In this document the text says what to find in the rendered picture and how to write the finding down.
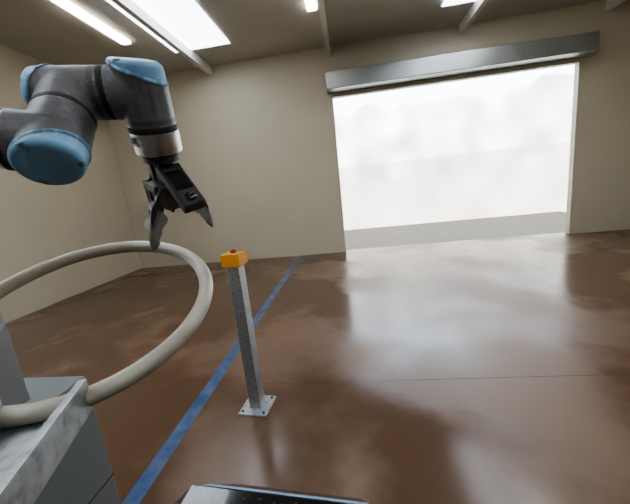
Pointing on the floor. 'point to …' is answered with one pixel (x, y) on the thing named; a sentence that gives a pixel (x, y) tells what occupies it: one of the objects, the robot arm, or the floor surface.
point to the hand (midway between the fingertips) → (186, 239)
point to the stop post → (257, 405)
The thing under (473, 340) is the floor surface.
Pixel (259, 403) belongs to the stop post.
